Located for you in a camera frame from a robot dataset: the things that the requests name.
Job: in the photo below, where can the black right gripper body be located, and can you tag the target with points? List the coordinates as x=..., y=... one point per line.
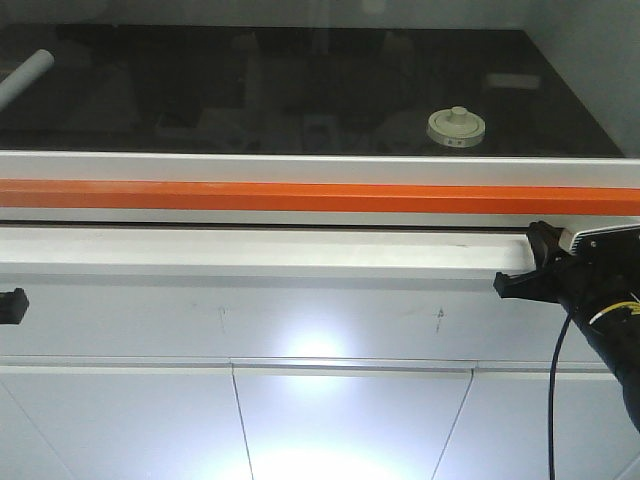
x=574, y=282

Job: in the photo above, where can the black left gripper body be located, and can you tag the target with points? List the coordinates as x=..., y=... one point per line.
x=13, y=306

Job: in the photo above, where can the glass jar with white lid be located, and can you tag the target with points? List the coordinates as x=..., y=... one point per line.
x=456, y=127

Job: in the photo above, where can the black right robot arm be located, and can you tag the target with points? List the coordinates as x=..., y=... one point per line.
x=613, y=333

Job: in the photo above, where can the white cabinet front panel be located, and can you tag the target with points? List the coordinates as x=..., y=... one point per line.
x=166, y=352

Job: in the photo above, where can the grey pipe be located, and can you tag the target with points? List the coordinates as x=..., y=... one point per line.
x=27, y=73

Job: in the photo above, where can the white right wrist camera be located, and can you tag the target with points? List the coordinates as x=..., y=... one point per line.
x=587, y=239

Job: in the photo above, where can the orange sash handle bar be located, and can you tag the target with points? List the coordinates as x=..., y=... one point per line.
x=367, y=198

